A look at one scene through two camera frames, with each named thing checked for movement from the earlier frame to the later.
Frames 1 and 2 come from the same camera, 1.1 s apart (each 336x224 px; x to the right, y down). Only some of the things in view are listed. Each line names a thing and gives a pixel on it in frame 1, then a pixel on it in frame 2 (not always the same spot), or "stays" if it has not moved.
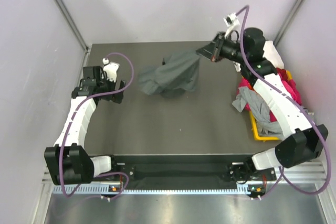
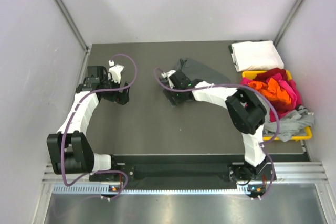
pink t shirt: [292, 86] stays
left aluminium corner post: [69, 16] stays
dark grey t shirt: [176, 75] to [197, 70]
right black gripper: [210, 50] to [170, 94]
